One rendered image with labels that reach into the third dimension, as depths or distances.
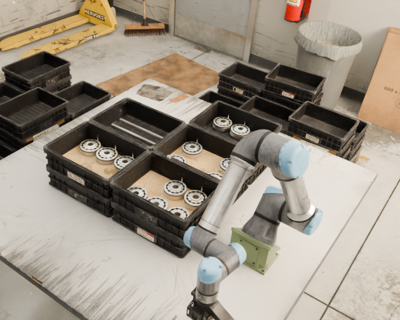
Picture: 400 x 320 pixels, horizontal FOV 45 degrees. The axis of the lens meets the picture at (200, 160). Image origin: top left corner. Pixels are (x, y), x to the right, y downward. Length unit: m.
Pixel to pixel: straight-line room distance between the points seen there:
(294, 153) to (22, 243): 1.22
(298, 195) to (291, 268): 0.46
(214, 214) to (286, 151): 0.32
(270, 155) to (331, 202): 0.95
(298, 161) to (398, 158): 2.76
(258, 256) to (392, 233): 1.68
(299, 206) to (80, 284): 0.90
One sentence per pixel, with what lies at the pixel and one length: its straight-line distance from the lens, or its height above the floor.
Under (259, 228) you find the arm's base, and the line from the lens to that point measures 1.98.
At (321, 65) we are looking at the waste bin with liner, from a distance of 4.33.
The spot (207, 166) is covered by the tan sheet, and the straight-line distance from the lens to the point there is 2.34.
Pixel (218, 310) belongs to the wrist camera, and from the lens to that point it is 1.67.
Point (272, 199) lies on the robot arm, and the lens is 1.98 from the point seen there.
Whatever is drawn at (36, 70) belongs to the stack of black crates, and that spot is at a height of 0.49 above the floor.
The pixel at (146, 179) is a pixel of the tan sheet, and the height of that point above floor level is 0.83.
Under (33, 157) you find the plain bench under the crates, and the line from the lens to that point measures 2.64.
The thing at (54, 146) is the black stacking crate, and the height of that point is 0.90.
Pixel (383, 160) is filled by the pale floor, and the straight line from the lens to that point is 4.21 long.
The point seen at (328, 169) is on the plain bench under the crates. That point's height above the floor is 0.70.
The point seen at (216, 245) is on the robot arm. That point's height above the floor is 1.08.
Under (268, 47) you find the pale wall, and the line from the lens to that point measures 5.18.
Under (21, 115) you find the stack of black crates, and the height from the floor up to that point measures 0.49.
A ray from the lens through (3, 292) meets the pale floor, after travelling 2.96.
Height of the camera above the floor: 2.27
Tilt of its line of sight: 37 degrees down
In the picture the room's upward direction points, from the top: 6 degrees clockwise
